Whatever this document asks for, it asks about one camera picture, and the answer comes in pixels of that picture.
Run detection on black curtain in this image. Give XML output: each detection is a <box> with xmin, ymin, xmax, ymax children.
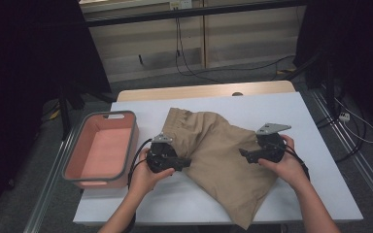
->
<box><xmin>292</xmin><ymin>0</ymin><xmax>373</xmax><ymax>137</ymax></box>
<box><xmin>0</xmin><ymin>0</ymin><xmax>113</xmax><ymax>224</ymax></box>

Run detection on light wooden cabinet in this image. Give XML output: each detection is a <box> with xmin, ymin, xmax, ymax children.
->
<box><xmin>79</xmin><ymin>0</ymin><xmax>307</xmax><ymax>83</ymax></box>

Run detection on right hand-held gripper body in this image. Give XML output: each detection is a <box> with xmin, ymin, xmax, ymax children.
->
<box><xmin>254</xmin><ymin>122</ymin><xmax>292</xmax><ymax>164</ymax></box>

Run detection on pink basket with grey rim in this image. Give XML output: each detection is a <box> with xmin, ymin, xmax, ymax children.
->
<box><xmin>61</xmin><ymin>110</ymin><xmax>140</xmax><ymax>190</ymax></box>

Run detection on beige shorts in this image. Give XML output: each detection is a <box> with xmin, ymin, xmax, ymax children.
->
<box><xmin>160</xmin><ymin>107</ymin><xmax>286</xmax><ymax>231</ymax></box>

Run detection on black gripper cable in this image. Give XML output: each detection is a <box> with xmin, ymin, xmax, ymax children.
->
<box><xmin>126</xmin><ymin>138</ymin><xmax>153</xmax><ymax>192</ymax></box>
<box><xmin>283</xmin><ymin>142</ymin><xmax>311</xmax><ymax>183</ymax></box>

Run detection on person's left hand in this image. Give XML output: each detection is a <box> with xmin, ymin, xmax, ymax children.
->
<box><xmin>127</xmin><ymin>149</ymin><xmax>176</xmax><ymax>203</ymax></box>

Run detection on white cable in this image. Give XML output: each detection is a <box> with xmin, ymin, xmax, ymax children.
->
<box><xmin>334</xmin><ymin>96</ymin><xmax>373</xmax><ymax>145</ymax></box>

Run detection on thick black cable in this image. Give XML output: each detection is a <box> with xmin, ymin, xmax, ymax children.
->
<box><xmin>315</xmin><ymin>96</ymin><xmax>368</xmax><ymax>163</ymax></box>

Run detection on person's right hand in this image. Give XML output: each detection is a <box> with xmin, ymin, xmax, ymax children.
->
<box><xmin>257</xmin><ymin>134</ymin><xmax>307</xmax><ymax>192</ymax></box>

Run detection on aluminium rail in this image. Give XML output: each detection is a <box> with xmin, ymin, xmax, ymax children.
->
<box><xmin>309</xmin><ymin>88</ymin><xmax>373</xmax><ymax>212</ymax></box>
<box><xmin>22</xmin><ymin>125</ymin><xmax>82</xmax><ymax>233</ymax></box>

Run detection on yellow floor tape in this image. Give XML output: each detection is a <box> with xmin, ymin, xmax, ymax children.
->
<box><xmin>47</xmin><ymin>108</ymin><xmax>62</xmax><ymax>121</ymax></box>
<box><xmin>276</xmin><ymin>66</ymin><xmax>297</xmax><ymax>76</ymax></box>

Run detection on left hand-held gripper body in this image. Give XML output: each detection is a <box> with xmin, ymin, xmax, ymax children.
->
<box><xmin>146</xmin><ymin>133</ymin><xmax>180</xmax><ymax>174</ymax></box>

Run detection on thin black cable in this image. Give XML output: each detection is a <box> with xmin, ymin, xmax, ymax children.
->
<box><xmin>174</xmin><ymin>8</ymin><xmax>222</xmax><ymax>84</ymax></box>
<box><xmin>207</xmin><ymin>54</ymin><xmax>297</xmax><ymax>82</ymax></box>

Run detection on wooden table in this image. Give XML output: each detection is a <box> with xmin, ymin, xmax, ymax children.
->
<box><xmin>116</xmin><ymin>80</ymin><xmax>297</xmax><ymax>103</ymax></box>

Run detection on white wall socket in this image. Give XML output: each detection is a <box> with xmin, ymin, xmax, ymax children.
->
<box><xmin>169</xmin><ymin>0</ymin><xmax>193</xmax><ymax>10</ymax></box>

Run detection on black metal bar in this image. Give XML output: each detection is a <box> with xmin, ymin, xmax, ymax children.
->
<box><xmin>84</xmin><ymin>0</ymin><xmax>307</xmax><ymax>28</ymax></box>

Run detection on black metal stand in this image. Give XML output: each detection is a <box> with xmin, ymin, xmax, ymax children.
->
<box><xmin>56</xmin><ymin>82</ymin><xmax>118</xmax><ymax>140</ymax></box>
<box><xmin>283</xmin><ymin>52</ymin><xmax>341</xmax><ymax>120</ymax></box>

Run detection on white table mat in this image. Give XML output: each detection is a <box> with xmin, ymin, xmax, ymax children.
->
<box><xmin>72</xmin><ymin>91</ymin><xmax>364</xmax><ymax>226</ymax></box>

